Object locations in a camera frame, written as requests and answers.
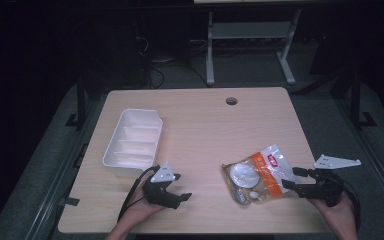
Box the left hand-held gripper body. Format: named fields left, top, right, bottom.
left=142, top=161, right=183, bottom=210

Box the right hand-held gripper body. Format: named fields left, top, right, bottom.
left=299, top=153, right=362, bottom=208

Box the clear orange snack bag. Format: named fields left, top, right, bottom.
left=221, top=143, right=302, bottom=206

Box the person's left hand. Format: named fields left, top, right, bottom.
left=123, top=185, right=168, bottom=231

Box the person's right hand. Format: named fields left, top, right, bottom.
left=309, top=191, right=359, bottom=236

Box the white divided plastic bin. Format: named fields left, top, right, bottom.
left=101, top=108, right=164, bottom=178

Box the black metal stand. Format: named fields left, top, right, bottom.
left=349, top=68, right=378, bottom=130
left=65, top=75, right=88, bottom=130

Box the black table bracket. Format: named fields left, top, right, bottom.
left=59, top=196, right=81, bottom=207

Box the black floor cable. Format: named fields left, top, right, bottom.
left=145, top=58, right=212, bottom=90

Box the white metal desk frame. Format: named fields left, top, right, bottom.
left=205, top=8, right=303, bottom=86

